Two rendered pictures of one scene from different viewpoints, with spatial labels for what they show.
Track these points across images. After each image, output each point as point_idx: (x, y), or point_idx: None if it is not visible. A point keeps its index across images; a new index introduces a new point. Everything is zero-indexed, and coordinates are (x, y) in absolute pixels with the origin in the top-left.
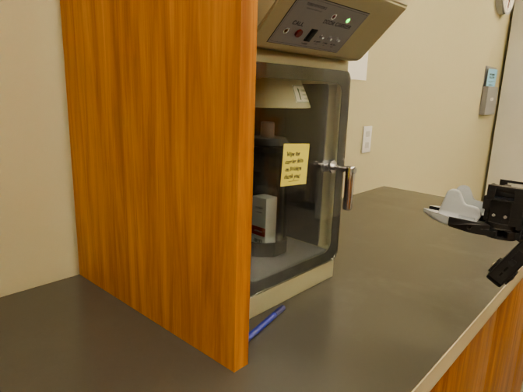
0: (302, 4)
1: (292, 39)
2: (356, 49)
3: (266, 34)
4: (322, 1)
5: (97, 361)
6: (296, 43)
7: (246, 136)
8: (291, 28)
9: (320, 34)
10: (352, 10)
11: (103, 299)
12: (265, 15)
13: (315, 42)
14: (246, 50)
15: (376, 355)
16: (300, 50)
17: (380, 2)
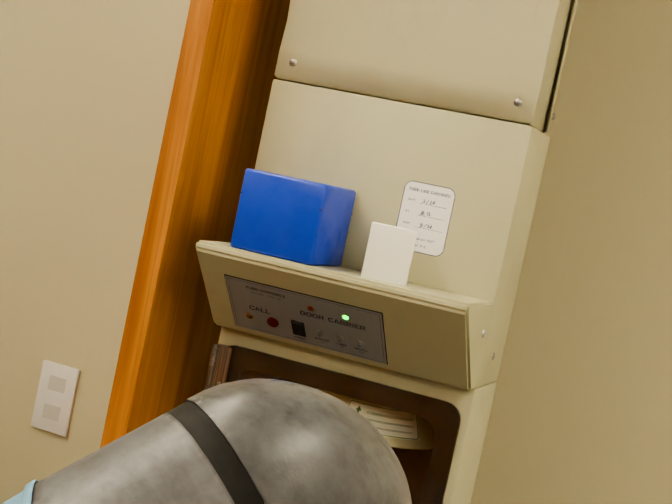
0: (239, 287)
1: (272, 328)
2: (429, 367)
3: (227, 316)
4: (267, 287)
5: None
6: (287, 336)
7: (117, 417)
8: (255, 314)
9: (315, 329)
10: (335, 304)
11: None
12: (207, 294)
13: (320, 339)
14: (132, 326)
15: None
16: (311, 348)
17: (385, 299)
